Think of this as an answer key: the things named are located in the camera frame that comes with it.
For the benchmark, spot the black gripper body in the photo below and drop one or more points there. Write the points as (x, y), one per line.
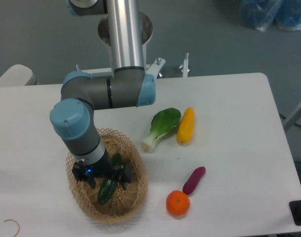
(101, 168)

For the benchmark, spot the black device at table edge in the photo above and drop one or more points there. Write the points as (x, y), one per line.
(295, 207)

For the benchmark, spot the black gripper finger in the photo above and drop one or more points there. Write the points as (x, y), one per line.
(83, 174)
(122, 174)

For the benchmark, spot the white frame at right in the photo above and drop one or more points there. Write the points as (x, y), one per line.
(292, 118)

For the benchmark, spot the dark green cucumber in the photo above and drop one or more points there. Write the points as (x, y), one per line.
(108, 186)

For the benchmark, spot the green bok choy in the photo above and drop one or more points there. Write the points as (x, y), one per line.
(163, 123)

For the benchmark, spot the woven wicker basket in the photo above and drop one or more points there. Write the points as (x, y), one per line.
(124, 203)

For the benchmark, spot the orange tangerine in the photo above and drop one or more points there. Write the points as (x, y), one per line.
(177, 203)

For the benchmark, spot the purple sweet potato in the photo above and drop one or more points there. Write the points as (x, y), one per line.
(193, 181)

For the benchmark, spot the blue plastic bag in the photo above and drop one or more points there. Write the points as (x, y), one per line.
(260, 14)

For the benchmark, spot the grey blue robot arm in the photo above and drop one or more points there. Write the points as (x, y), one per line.
(82, 94)

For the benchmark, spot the beige chair back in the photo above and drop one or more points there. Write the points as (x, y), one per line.
(18, 75)

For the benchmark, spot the yellow squash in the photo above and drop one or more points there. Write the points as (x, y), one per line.
(186, 127)

